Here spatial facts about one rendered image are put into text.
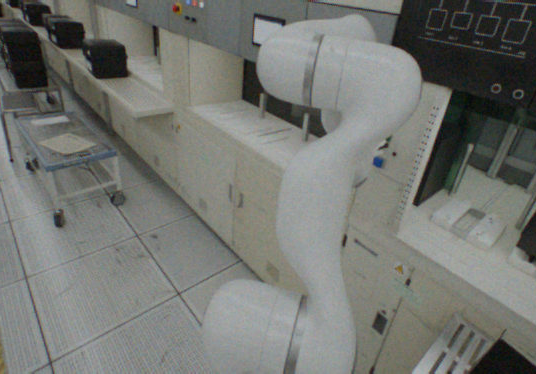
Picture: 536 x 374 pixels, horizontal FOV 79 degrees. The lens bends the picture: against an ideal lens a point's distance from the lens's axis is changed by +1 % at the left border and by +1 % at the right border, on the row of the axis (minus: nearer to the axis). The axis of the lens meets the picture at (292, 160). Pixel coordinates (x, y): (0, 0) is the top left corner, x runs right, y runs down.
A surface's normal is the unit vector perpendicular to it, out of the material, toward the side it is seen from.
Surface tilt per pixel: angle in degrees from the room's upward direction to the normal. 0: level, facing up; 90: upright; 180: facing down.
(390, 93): 67
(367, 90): 78
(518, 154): 90
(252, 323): 35
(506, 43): 90
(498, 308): 90
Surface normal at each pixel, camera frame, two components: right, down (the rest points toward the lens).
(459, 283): -0.72, 0.24
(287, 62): -0.25, 0.18
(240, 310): -0.06, -0.63
